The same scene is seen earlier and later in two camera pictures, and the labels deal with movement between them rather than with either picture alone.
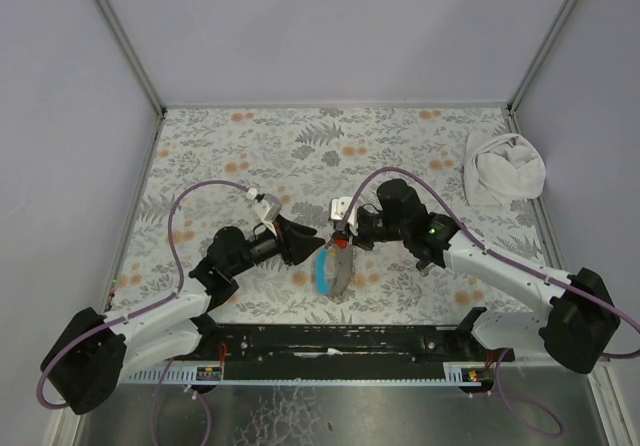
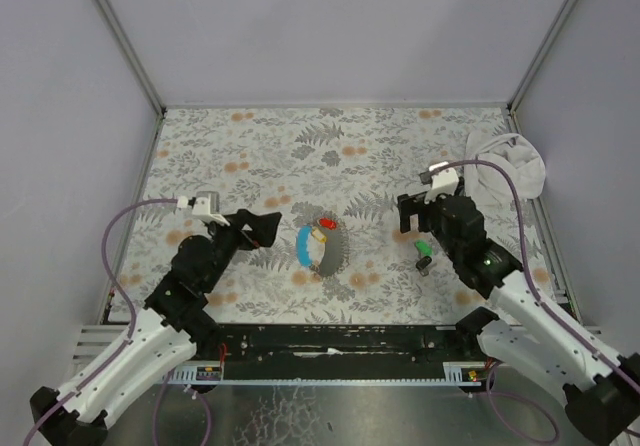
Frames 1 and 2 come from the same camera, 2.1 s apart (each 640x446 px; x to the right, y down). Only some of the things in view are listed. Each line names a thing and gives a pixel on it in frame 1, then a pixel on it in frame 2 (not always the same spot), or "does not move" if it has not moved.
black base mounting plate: x=347 y=343 does not move
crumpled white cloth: x=501 y=168 does not move
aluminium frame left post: x=126 y=40 does not move
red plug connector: x=341 y=242 to x=328 y=223
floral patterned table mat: x=217 y=167 does not move
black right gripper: x=353 y=236 to x=417 y=208
